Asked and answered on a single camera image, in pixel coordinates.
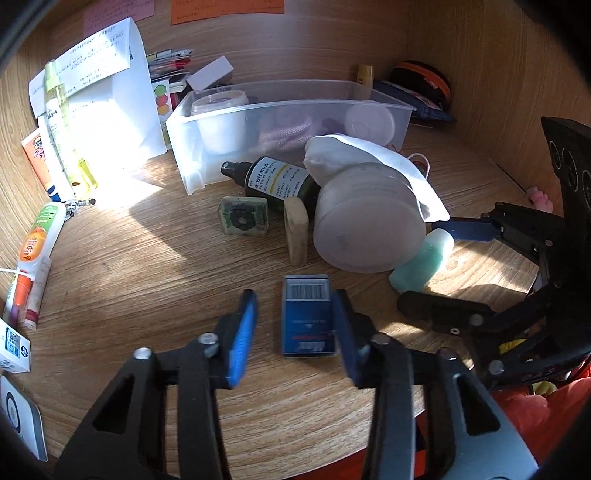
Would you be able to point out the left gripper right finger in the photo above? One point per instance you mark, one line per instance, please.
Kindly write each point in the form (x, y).
(468, 434)

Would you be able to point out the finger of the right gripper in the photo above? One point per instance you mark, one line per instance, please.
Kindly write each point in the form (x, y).
(466, 229)
(444, 314)

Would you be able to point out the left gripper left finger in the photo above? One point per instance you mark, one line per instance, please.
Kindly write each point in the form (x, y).
(122, 436)

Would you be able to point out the mint green small bottle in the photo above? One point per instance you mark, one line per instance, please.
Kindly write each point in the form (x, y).
(417, 273)

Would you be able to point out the blue card box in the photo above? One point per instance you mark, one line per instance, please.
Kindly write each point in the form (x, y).
(307, 327)

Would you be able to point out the green flower square tile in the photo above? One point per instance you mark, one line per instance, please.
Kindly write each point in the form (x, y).
(247, 216)

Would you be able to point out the beige wooden block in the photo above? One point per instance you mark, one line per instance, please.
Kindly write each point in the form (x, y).
(296, 224)

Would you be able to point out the dark green spray bottle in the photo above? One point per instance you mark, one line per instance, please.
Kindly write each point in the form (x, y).
(274, 180)

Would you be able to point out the white cloth pouch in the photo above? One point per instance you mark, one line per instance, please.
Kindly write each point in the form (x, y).
(325, 156)

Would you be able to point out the person's right hand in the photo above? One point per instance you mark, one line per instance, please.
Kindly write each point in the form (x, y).
(540, 200)

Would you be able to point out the blue fabric pouch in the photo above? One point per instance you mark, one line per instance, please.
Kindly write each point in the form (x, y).
(426, 112)

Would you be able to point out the black orange round case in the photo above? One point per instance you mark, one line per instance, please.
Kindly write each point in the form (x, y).
(424, 80)

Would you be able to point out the small pink round jar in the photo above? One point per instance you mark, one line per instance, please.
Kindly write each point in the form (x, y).
(372, 122)

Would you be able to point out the slim pink white tube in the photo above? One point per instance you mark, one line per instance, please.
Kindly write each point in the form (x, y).
(31, 316)

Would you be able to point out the white blue small box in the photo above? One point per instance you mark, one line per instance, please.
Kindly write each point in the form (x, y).
(15, 350)

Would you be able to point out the white card packet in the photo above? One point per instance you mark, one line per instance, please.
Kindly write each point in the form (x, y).
(25, 418)

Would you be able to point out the green orange white tube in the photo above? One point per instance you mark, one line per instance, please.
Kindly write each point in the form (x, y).
(37, 245)

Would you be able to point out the metal pen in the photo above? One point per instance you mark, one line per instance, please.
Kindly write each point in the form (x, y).
(74, 206)

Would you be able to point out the yellow green tall bottle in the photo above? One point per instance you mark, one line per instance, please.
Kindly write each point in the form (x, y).
(74, 165)

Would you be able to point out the yellow small bottle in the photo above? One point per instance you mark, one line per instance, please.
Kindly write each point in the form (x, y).
(365, 81)

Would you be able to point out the clear plastic storage bin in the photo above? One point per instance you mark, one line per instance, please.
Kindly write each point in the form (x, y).
(327, 101)

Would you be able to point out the cream lidded tub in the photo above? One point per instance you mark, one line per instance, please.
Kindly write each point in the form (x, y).
(221, 121)

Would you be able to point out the fruit sticker sheet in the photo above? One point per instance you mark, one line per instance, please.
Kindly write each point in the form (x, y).
(162, 98)

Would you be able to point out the orange white sunscreen tube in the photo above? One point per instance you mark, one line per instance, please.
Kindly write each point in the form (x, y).
(33, 148)

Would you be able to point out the white rectangular eraser box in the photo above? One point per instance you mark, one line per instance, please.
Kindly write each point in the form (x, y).
(210, 74)

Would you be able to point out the white paper stand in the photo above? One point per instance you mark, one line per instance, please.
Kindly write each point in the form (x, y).
(111, 102)

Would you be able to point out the stack of booklets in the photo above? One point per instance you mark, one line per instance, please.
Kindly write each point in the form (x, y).
(167, 63)

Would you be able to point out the orange paper note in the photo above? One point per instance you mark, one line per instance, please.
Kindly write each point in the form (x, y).
(184, 11)

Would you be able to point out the pink sticky note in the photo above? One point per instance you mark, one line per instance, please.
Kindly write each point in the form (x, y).
(104, 13)

